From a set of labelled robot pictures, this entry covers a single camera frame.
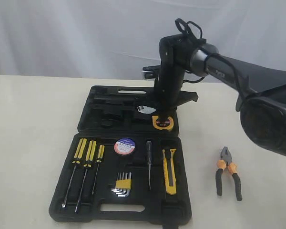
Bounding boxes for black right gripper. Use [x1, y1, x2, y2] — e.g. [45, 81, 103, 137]
[154, 71, 198, 119]

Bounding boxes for yellow tape measure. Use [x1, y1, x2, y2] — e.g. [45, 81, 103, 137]
[152, 115, 174, 131]

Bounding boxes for black electrical tape roll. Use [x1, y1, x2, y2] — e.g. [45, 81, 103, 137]
[114, 138, 136, 156]

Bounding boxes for black plastic tool case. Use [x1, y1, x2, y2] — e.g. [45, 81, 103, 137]
[49, 85, 192, 229]

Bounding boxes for yellow utility knife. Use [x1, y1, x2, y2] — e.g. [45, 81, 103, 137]
[162, 148, 177, 195]

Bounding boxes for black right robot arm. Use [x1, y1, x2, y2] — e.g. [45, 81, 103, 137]
[154, 34, 286, 156]

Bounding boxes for silver adjustable wrench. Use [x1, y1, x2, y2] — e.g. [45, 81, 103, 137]
[137, 105, 156, 115]

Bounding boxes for black voltage tester screwdriver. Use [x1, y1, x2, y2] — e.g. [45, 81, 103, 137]
[146, 141, 152, 190]

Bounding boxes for orange black pliers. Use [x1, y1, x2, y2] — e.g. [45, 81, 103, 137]
[215, 146, 243, 201]

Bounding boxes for white backdrop curtain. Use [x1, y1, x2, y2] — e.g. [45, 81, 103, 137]
[0, 0, 286, 80]

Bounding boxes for small yellow black screwdriver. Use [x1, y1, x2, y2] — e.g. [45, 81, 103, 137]
[92, 145, 105, 196]

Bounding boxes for middle yellow black screwdriver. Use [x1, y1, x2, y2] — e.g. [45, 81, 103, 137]
[75, 140, 97, 213]

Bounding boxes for hex key set yellow holder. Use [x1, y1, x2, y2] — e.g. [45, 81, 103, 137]
[111, 172, 132, 198]

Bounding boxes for large yellow black screwdriver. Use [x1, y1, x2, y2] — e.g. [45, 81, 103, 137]
[61, 138, 87, 208]

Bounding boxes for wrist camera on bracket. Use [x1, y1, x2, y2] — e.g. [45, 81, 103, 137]
[142, 65, 160, 80]

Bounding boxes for claw hammer black handle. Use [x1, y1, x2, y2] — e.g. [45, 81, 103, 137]
[89, 93, 154, 103]

